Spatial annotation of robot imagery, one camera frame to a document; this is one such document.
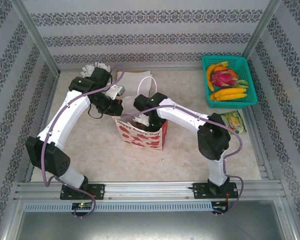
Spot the white red printed paper bag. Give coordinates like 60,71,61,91
114,76,169,152

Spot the stack of white napkins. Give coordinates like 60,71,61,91
116,70,153,98

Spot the bundle of white wrapped straws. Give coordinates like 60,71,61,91
80,61,111,79

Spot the curved yellow banana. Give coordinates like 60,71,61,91
206,64,223,92

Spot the pink dragon fruit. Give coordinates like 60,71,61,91
209,69,250,89

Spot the orange toy fruit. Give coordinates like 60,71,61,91
214,65,239,78

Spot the green yellow snack packet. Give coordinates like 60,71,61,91
218,110,248,136

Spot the teal plastic basket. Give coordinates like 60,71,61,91
201,54,259,109

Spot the small circuit board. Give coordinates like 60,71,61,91
72,202,93,210
213,201,230,212

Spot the aluminium side rail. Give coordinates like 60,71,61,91
242,106,276,181
24,73,62,183

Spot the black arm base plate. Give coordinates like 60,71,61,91
192,182,239,200
59,183,106,201

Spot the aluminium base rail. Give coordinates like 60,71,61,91
13,181,283,201

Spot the grey slotted cable duct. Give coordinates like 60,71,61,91
23,201,213,213

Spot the aluminium frame post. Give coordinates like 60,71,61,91
11,0,61,76
241,0,283,58

